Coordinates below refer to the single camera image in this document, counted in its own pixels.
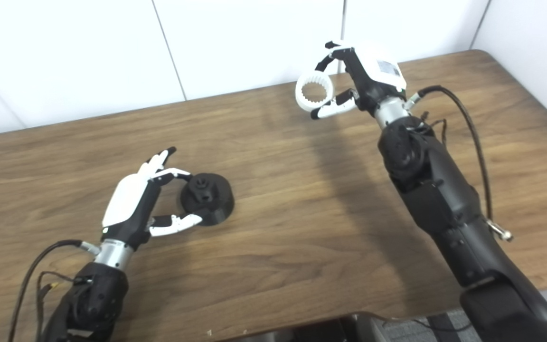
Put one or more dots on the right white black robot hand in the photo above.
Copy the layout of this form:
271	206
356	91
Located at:
378	76

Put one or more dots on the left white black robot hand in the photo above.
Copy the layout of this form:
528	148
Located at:
126	199

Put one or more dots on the round black plastic part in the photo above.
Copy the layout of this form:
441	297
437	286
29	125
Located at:
219	204

